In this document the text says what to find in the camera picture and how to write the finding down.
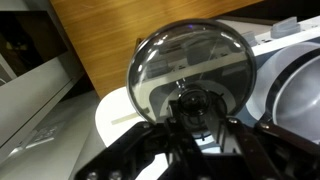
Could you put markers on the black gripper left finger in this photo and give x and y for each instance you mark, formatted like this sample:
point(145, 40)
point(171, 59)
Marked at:
point(133, 150)

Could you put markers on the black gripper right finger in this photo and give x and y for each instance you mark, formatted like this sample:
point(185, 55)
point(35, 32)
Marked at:
point(266, 153)

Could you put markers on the small grey pot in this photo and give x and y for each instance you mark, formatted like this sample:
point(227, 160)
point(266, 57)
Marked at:
point(296, 100)

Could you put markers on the round stove burner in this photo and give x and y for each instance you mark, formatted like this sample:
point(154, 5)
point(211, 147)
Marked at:
point(263, 76)

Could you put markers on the grey stove knob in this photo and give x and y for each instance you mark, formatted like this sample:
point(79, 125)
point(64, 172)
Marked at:
point(285, 28)
point(249, 38)

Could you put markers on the beige tape strip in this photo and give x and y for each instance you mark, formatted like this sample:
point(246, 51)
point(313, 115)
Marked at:
point(121, 118)

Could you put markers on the white black toy kitchen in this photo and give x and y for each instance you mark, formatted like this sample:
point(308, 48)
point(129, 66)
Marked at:
point(110, 116)

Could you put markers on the grey metal cabinet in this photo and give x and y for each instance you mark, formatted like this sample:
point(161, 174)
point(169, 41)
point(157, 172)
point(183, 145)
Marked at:
point(33, 93)

